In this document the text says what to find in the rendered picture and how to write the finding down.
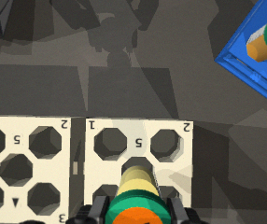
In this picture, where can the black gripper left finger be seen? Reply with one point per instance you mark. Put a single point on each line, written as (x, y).
(87, 214)

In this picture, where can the blue tube rack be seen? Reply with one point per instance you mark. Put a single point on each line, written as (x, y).
(236, 48)

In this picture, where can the green-capped sample tube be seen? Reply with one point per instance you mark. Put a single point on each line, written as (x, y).
(138, 199)

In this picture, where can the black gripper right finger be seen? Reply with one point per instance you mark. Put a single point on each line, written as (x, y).
(182, 215)

